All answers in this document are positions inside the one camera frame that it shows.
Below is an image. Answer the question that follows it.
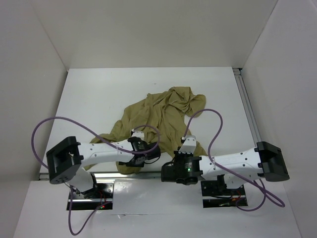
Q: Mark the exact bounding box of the khaki zip-up jacket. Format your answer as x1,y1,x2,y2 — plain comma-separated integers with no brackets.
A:
84,86,207,176

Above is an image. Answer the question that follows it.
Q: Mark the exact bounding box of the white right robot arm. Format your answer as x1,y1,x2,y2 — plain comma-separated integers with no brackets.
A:
160,137,290,194

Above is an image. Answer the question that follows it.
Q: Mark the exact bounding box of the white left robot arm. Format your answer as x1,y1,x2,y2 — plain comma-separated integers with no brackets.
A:
46,136,161,198

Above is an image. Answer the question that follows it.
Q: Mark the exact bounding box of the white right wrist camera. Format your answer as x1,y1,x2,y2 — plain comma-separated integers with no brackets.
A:
178,135,197,154

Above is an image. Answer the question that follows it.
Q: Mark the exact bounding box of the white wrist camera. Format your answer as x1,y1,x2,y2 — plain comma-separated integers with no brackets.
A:
130,129,145,141
178,135,197,154

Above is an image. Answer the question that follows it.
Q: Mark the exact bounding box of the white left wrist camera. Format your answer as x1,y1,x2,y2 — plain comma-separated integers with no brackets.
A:
130,129,145,141

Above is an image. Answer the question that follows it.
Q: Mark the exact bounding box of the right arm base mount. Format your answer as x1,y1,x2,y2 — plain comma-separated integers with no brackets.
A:
201,175,248,208

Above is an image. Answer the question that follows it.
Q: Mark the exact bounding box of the aluminium rail front edge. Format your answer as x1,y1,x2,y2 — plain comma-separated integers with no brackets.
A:
38,172,161,181

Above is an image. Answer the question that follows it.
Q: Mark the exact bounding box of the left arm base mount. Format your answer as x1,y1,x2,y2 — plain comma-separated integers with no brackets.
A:
66,178,114,211

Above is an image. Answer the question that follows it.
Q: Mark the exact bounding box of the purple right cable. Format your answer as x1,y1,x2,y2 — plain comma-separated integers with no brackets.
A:
182,108,285,212

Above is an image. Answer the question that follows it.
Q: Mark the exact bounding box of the purple cable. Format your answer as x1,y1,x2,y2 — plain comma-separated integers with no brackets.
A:
182,108,285,212
32,117,161,236

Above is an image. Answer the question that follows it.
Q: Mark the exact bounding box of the aluminium rail right side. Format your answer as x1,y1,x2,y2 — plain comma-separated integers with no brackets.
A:
232,68,262,144

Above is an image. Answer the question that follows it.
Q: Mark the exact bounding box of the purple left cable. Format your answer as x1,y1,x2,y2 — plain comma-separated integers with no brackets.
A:
32,117,161,236

